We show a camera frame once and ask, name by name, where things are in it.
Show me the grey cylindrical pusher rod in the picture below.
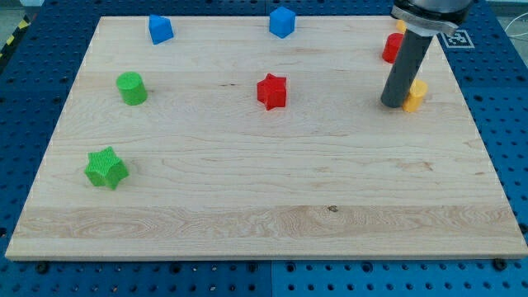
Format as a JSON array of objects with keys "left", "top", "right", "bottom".
[{"left": 380, "top": 30, "right": 432, "bottom": 108}]

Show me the red cylinder block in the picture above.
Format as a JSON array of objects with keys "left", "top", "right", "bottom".
[{"left": 382, "top": 33, "right": 404, "bottom": 64}]

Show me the yellow heart block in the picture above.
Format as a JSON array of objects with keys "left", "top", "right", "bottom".
[{"left": 396, "top": 20, "right": 407, "bottom": 34}]

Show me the fiducial marker tag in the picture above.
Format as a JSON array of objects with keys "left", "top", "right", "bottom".
[{"left": 440, "top": 30, "right": 474, "bottom": 49}]

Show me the yellow cylinder block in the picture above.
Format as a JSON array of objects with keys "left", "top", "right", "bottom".
[{"left": 402, "top": 79, "right": 428, "bottom": 112}]

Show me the blue cube block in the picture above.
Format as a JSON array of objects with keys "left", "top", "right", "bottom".
[{"left": 269, "top": 7, "right": 296, "bottom": 39}]

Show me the red star block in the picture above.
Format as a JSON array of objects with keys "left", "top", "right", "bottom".
[{"left": 257, "top": 73, "right": 287, "bottom": 111}]

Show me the wooden board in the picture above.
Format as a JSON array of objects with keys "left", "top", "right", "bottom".
[{"left": 6, "top": 16, "right": 527, "bottom": 261}]

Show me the blue triangular block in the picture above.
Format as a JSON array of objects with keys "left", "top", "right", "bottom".
[{"left": 148, "top": 15, "right": 174, "bottom": 45}]

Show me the green cylinder block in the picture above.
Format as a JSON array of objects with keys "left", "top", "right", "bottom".
[{"left": 115, "top": 72, "right": 148, "bottom": 106}]

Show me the green star block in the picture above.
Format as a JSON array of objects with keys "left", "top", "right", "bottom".
[{"left": 84, "top": 146, "right": 129, "bottom": 190}]

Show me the white cable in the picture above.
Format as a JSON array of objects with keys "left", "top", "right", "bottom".
[{"left": 503, "top": 11, "right": 528, "bottom": 42}]

